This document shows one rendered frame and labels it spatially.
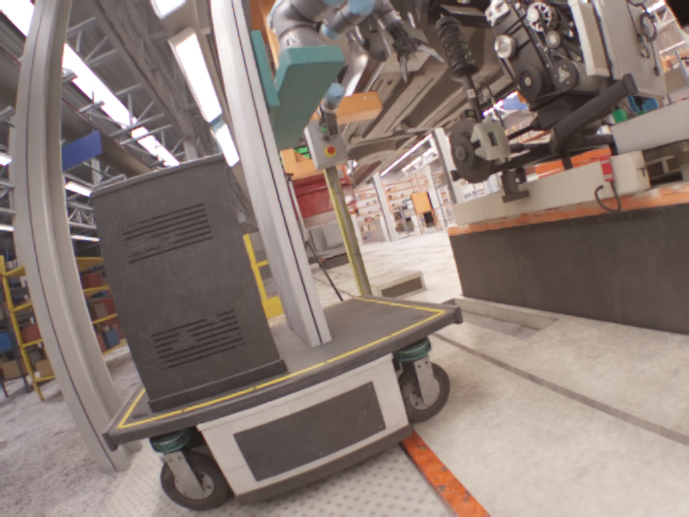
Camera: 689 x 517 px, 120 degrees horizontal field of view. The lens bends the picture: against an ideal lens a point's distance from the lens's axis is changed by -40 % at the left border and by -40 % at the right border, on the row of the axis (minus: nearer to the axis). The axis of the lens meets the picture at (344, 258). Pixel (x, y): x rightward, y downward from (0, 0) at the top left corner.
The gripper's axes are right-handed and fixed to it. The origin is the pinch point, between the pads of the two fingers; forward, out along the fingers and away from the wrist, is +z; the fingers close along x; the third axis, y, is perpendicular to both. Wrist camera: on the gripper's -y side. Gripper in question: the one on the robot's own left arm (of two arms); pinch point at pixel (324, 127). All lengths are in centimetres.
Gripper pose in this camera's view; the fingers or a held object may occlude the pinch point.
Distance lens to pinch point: 168.4
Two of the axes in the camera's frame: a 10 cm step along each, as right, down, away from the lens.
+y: -2.8, -9.6, -0.5
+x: -9.4, 2.8, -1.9
